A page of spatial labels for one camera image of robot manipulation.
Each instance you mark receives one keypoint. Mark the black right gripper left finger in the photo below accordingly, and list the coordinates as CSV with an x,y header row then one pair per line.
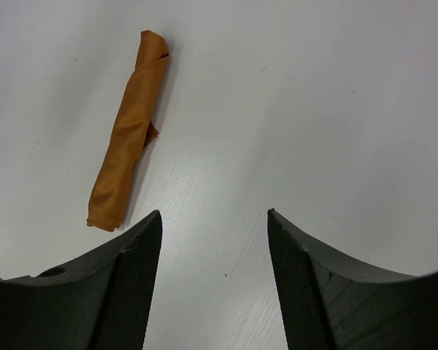
x,y
99,300

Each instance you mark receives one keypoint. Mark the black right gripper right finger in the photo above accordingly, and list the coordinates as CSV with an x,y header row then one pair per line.
x,y
330,300

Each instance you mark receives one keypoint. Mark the orange-brown cloth napkin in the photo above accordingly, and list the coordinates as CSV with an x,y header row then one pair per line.
x,y
131,133

